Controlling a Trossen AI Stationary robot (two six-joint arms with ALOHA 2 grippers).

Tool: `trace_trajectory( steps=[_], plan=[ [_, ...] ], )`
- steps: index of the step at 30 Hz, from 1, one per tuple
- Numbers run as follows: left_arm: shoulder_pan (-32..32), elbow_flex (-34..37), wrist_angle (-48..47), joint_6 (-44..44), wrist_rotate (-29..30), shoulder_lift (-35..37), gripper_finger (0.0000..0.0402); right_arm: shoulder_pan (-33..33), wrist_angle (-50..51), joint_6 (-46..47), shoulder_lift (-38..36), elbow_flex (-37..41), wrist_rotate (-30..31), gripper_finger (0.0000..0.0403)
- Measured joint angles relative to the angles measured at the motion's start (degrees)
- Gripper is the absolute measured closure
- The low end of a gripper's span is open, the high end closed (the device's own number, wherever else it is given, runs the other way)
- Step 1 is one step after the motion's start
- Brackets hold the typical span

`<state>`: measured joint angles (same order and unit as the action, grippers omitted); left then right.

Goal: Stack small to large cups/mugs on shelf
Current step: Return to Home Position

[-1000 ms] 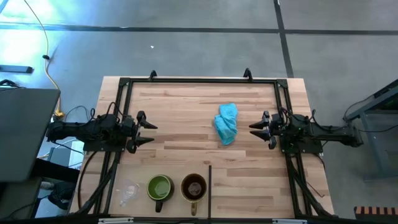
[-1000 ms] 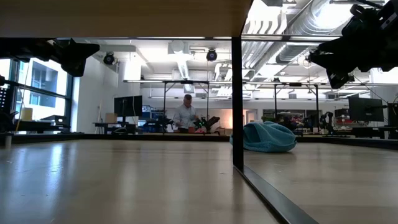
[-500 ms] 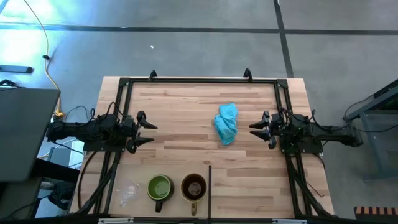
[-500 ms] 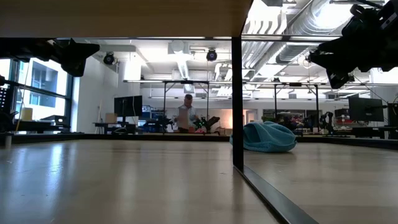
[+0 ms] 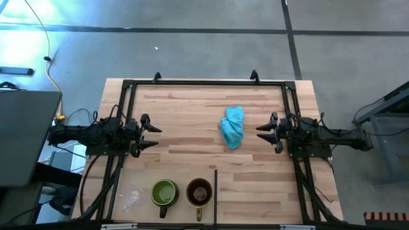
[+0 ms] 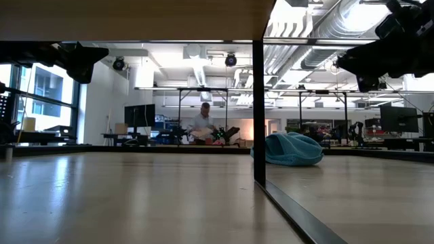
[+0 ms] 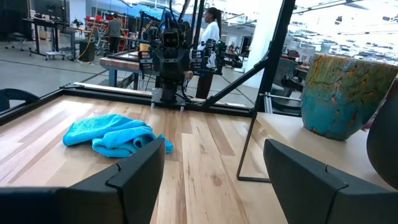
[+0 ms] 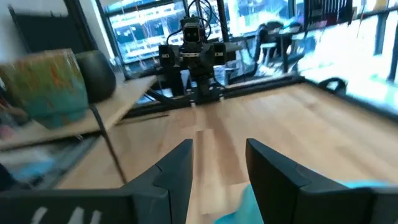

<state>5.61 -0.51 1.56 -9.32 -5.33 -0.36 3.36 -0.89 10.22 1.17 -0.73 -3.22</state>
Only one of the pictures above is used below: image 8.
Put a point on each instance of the green teal glazed mug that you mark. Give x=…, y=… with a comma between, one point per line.
x=46, y=93

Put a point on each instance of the light wooden shelf board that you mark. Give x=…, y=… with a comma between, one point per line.
x=124, y=99

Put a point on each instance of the black background chair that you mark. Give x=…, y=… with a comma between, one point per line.
x=270, y=34

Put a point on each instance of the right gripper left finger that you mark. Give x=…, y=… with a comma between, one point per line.
x=178, y=186

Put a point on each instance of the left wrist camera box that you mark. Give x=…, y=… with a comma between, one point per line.
x=191, y=32

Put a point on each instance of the teal cloth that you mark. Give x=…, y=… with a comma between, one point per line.
x=245, y=211

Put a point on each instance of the black wall panel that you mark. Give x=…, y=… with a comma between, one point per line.
x=46, y=31

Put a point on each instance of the black table edge rail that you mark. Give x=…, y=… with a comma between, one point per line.
x=264, y=85

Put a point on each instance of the large black-framed window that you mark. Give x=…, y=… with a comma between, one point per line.
x=149, y=28

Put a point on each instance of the black mug green inside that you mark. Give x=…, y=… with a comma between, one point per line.
x=99, y=77

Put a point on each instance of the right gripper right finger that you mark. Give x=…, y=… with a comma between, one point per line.
x=273, y=193

